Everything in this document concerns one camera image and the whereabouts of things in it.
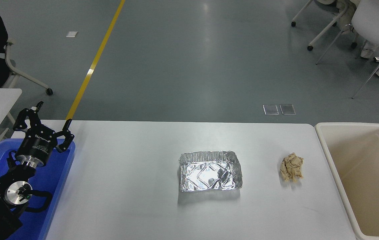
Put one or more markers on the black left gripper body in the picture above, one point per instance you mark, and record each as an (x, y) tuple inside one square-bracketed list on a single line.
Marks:
[(39, 145)]

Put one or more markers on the silver foil tray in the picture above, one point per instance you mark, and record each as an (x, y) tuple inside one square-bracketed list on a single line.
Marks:
[(209, 173)]

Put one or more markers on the white rolling chair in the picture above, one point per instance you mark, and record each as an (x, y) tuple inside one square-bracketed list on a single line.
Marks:
[(309, 48), (49, 91)]

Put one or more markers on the blue plastic tray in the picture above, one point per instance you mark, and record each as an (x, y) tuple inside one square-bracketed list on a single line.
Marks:
[(54, 180)]

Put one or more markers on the large pale plastic bin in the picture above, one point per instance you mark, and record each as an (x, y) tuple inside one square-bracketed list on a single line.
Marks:
[(352, 150)]

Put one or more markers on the white paper slip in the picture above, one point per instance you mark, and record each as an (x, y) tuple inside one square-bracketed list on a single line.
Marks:
[(72, 34)]

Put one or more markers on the crumpled tan paper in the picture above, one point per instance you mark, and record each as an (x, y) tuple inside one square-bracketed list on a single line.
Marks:
[(291, 167)]

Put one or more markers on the silver floor plate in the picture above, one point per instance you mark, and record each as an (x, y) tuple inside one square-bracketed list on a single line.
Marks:
[(287, 109), (270, 109)]

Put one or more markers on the white chair with metal legs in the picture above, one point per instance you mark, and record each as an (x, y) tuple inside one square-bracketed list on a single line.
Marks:
[(376, 20)]

